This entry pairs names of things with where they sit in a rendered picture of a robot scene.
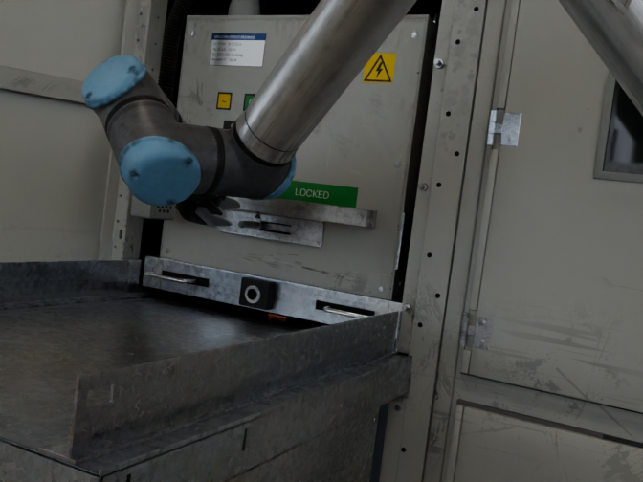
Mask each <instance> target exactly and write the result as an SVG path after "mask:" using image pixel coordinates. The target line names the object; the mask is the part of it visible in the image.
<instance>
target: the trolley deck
mask: <svg viewBox="0 0 643 482"><path fill-rule="evenodd" d="M286 333H291V332H289V331H285V330H280V329H277V328H272V327H268V326H263V325H259V324H254V323H250V322H246V321H241V320H237V319H232V318H224V317H220V316H216V315H212V314H207V313H203V312H198V311H193V310H190V309H185V308H181V307H176V306H172V305H167V304H164V303H159V302H155V301H150V300H145V299H141V298H134V299H123V300H112V301H101V302H90V303H79V304H68V305H56V306H46V307H35V308H24V309H13V310H2V311H0V482H227V481H229V480H231V479H233V478H235V477H237V476H238V475H240V474H242V473H244V472H247V471H250V470H252V469H254V468H256V467H258V466H260V465H262V464H264V463H266V462H268V461H270V460H272V459H274V458H276V457H278V456H280V455H281V454H283V453H285V452H287V451H289V450H291V449H295V448H297V447H299V446H301V445H303V444H305V443H307V442H309V441H311V440H313V439H315V438H317V437H319V436H321V435H323V434H325V433H326V432H328V431H330V430H332V429H334V428H336V427H340V426H342V425H344V424H346V423H348V422H350V421H352V420H354V419H356V418H358V417H360V416H362V415H364V414H366V413H368V412H369V411H371V410H373V409H375V408H377V407H379V406H381V405H385V404H387V403H389V402H391V401H393V400H395V399H397V398H399V397H401V396H403V395H405V394H407V393H408V388H409V380H410V367H411V360H412V356H408V357H403V356H398V355H394V356H391V357H388V358H385V359H382V360H380V361H376V362H373V363H370V364H367V365H364V366H361V367H358V368H355V369H353V370H350V371H347V372H344V373H342V374H339V375H336V376H333V377H330V378H327V379H325V380H322V381H319V382H316V383H311V384H309V385H306V386H303V387H301V388H298V389H295V390H292V391H289V392H286V393H283V394H280V395H277V396H275V397H273V398H270V399H267V400H264V401H261V402H258V403H255V404H252V405H247V406H245V407H242V408H239V409H237V410H234V411H231V412H228V413H225V414H222V415H220V416H217V417H214V418H211V419H208V420H206V421H203V422H200V423H197V424H194V425H192V426H189V427H184V428H181V429H178V430H175V431H172V432H170V433H167V434H165V435H162V436H159V437H156V438H153V439H150V440H147V441H144V442H141V443H139V444H137V445H134V446H131V447H128V448H125V449H120V450H117V451H114V452H112V453H109V454H106V455H103V456H101V457H98V458H95V459H92V460H89V461H86V462H84V463H81V464H78V465H72V464H69V463H67V462H64V461H61V460H59V459H56V458H54V457H52V456H49V455H46V454H43V453H41V452H38V450H39V448H40V447H43V446H47V445H50V444H52V443H56V442H59V441H62V440H66V439H69V438H70V436H71V427H72V419H73V409H74V400H75V392H76V383H77V376H78V375H83V374H88V373H93V372H98V371H101V370H106V369H111V368H116V367H121V366H126V365H130V364H135V363H140V362H149V361H154V360H158V359H163V358H168V357H173V356H178V355H183V354H186V353H191V352H196V351H201V350H206V349H211V348H215V347H220V346H225V345H230V344H235V343H240V342H244V341H249V340H258V339H263V338H267V337H271V336H276V335H281V334H286Z"/></svg>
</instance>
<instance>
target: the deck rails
mask: <svg viewBox="0 0 643 482"><path fill-rule="evenodd" d="M130 263H131V260H87V261H35V262H0V311H2V310H13V309H24V308H35V307H46V306H56V305H68V304H79V303H90V302H101V301H112V300H123V299H134V298H140V297H139V296H134V295H130V294H128V293H127V289H128V280H129V272H130ZM398 315H399V311H395V312H390V313H385V314H381V315H376V316H371V317H366V318H357V319H352V320H348V321H344V322H339V323H334V324H329V325H324V326H320V327H315V328H310V329H305V330H300V331H296V332H291V333H286V334H281V335H276V336H271V337H267V338H263V339H258V340H249V341H244V342H240V343H235V344H230V345H225V346H220V347H215V348H211V349H206V350H201V351H196V352H191V353H186V354H183V355H178V356H173V357H168V358H163V359H158V360H154V361H145V362H140V363H135V364H130V365H126V366H121V367H116V368H111V369H106V370H101V371H98V372H93V373H88V374H83V375H78V376H77V383H76V392H75V400H74V409H73V419H72V427H71V436H70V438H69V439H66V440H62V441H59V442H56V443H52V444H50V445H47V446H43V447H40V448H39V450H38V452H41V453H43V454H46V455H49V456H52V457H54V458H56V459H59V460H61V461H64V462H67V463H69V464H72V465H78V464H81V463H84V462H86V461H89V460H92V459H95V458H98V457H101V456H103V455H106V454H109V453H112V452H114V451H117V450H120V449H125V448H128V447H131V446H134V445H137V444H139V443H141V442H144V441H147V440H150V439H153V438H156V437H159V436H162V435H165V434H167V433H170V432H172V431H175V430H178V429H181V428H184V427H189V426H192V425H194V424H197V423H200V422H203V421H206V420H208V419H211V418H214V417H217V416H220V415H222V414H225V413H228V412H231V411H234V410H237V409H239V408H242V407H245V406H247V405H252V404H255V403H258V402H261V401H264V400H267V399H270V398H273V397H275V396H277V395H280V394H283V393H286V392H289V391H292V390H295V389H298V388H301V387H303V386H306V385H309V384H311V383H316V382H319V381H322V380H325V379H327V378H330V377H333V376H336V375H339V374H342V373H344V372H347V371H350V370H353V369H355V368H358V367H361V366H364V365H367V364H370V363H373V362H377V361H380V360H382V359H385V358H388V357H391V356H394V355H396V352H393V351H394V343H395V337H396V329H397V322H398ZM109 385H111V391H110V400H109V401H107V402H103V403H99V404H96V405H89V406H86V404H87V395H88V390H93V389H97V388H101V387H106V386H109Z"/></svg>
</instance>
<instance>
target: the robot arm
mask: <svg viewBox="0 0 643 482"><path fill-rule="evenodd" d="M416 1H417V0H321V1H320V2H319V4H318V5H317V6H316V7H315V9H314V10H313V12H312V13H311V15H310V16H309V17H308V19H307V20H306V22H305V23H304V25H303V26H302V28H301V29H300V31H299V32H298V34H297V35H296V37H295V38H294V40H293V41H292V43H291V44H290V46H289V47H288V48H287V50H286V51H285V53H284V54H283V56H282V57H281V59H280V60H279V62H278V63H277V65H276V66H275V68H274V69H273V71H272V72H271V74H269V76H268V77H267V79H266V80H265V81H264V83H263V84H262V86H261V87H260V89H259V90H258V92H257V93H256V95H255V96H254V98H253V99H252V101H251V102H250V104H249V105H248V107H247V108H246V110H245V111H244V112H242V113H241V114H240V115H239V117H238V118H237V120H236V121H235V122H234V124H233V126H232V127H231V128H230V129H223V128H216V127H210V126H200V125H194V124H187V123H186V122H185V120H184V119H183V118H182V116H181V115H180V113H179V112H178V111H177V109H176V108H175V107H174V105H173V104H172V103H171V101H170V100H169V99H168V97H167V96H166V94H165V93H164V92H163V90H162V89H161V88H160V86H159V85H158V84H157V82H156V81H155V80H154V78H153V77H152V76H151V74H150V73H149V72H148V70H147V68H146V66H145V65H143V64H142V63H141V61H140V60H139V59H138V58H137V57H135V56H133V55H116V56H113V57H111V58H108V59H106V60H105V61H103V62H102V63H101V64H100V65H98V66H97V67H96V68H95V69H94V70H93V71H92V72H91V73H90V74H89V75H88V76H87V78H86V79H85V80H84V82H83V85H82V88H81V94H82V97H83V99H84V100H85V102H86V105H87V106H88V107H89V108H90V109H92V110H93V111H94V112H95V113H96V114H97V115H98V117H99V118H100V121H101V123H102V126H103V128H104V131H105V133H106V136H107V139H108V141H109V143H110V145H111V148H112V150H113V153H114V155H115V158H116V160H117V163H118V165H119V172H120V174H121V176H122V179H123V181H124V182H125V183H126V185H127V186H128V188H129V190H130V191H131V193H132V194H133V195H134V196H135V197H136V198H137V199H139V200H140V201H142V202H144V203H146V204H149V205H151V206H157V207H165V206H170V205H174V204H176V206H175V208H176V209H178V211H179V212H180V214H181V215H182V217H183V218H184V219H185V220H187V221H189V222H192V223H196V224H200V225H204V226H208V227H212V228H218V229H220V228H225V227H226V226H230V225H232V224H233V223H232V221H230V220H229V219H227V213H226V209H230V208H240V203H239V202H238V201H237V200H235V199H234V198H231V197H240V198H247V199H250V200H256V201H258V200H264V199H265V200H271V199H275V198H277V197H279V196H280V195H282V194H283V193H284V192H285V191H286V190H287V189H288V187H289V186H290V185H291V182H292V179H293V178H294V176H295V172H296V164H297V160H296V153H297V150H298V149H299V148H300V146H301V145H302V144H303V143H304V141H305V140H306V139H307V138H308V136H309V135H310V134H311V133H312V131H313V130H314V129H315V128H316V126H317V125H318V124H319V123H320V121H321V120H322V119H323V117H324V116H325V115H326V114H327V112H328V111H329V110H330V109H331V107H332V106H333V105H334V104H335V102H336V101H337V100H338V99H339V97H340V96H341V95H342V94H343V92H344V91H345V90H346V88H347V87H348V86H349V85H350V83H351V82H352V81H353V80H354V78H355V77H356V76H357V75H358V74H359V73H360V72H361V71H362V69H363V68H364V67H365V66H366V64H367V63H368V62H369V60H370V59H371V58H372V57H373V55H374V54H375V53H376V52H377V50H378V49H379V48H380V47H381V45H382V44H383V43H384V42H385V40H386V39H387V38H388V36H389V35H390V34H391V33H392V31H393V30H394V29H395V28H396V26H397V25H398V24H399V23H400V21H401V20H402V19H403V18H404V16H405V15H406V14H407V13H408V11H409V10H410V9H411V7H412V6H413V5H414V4H415V2H416ZM558 1H559V2H560V4H561V5H562V6H563V8H564V9H565V11H566V12H567V14H568V15H569V16H570V18H571V19H572V20H573V22H574V23H575V25H576V26H577V27H578V29H579V30H580V31H581V33H582V34H583V36H584V37H585V38H586V40H587V41H588V43H589V44H590V46H591V47H592V48H593V50H594V51H595V52H596V53H597V54H598V55H599V57H600V58H601V60H602V61H603V62H604V64H605V65H606V66H607V68H608V69H609V71H610V72H611V74H612V75H613V76H614V78H615V79H616V80H617V82H618V83H619V85H620V86H621V87H622V89H623V90H624V91H625V93H626V94H627V96H628V97H629V98H630V100H631V101H632V103H633V104H634V105H635V107H636V108H637V110H638V111H639V112H640V114H641V115H642V116H643V0H558ZM229 196H230V197H229Z"/></svg>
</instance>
